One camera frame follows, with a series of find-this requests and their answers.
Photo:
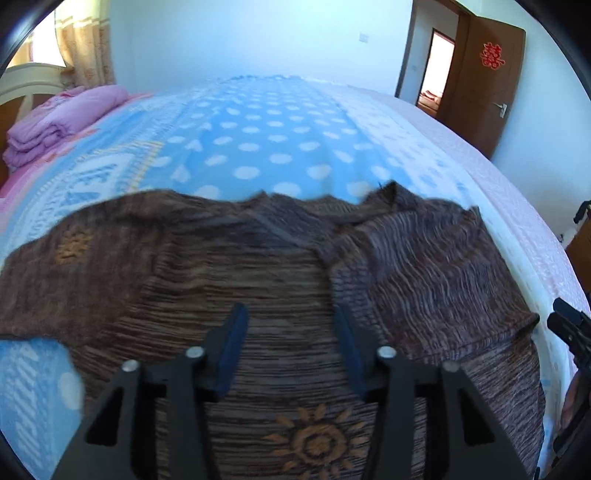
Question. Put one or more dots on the wooden cabinet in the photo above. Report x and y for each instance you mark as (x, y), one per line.
(581, 258)

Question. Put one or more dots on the red paper door decoration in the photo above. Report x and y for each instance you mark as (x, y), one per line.
(491, 56)

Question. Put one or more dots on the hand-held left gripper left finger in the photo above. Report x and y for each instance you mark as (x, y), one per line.
(233, 350)

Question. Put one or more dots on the brown striped knit garment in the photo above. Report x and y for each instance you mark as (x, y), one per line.
(277, 286)

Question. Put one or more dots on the brown door frame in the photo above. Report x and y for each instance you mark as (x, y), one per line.
(408, 46)

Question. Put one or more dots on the blue polka dot blanket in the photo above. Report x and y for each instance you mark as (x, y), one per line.
(277, 134)

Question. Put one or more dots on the pile of dark clothes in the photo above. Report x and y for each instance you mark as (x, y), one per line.
(584, 211)

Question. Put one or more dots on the patterned beige curtain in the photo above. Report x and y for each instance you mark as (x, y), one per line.
(87, 41)

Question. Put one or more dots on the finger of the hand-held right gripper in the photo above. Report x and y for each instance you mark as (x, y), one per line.
(572, 327)

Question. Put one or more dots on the brown wooden door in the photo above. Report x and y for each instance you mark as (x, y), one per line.
(480, 106)

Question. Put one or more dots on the folded pink quilt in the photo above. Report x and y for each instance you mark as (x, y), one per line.
(60, 120)

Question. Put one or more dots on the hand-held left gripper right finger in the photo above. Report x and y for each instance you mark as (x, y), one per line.
(351, 355)

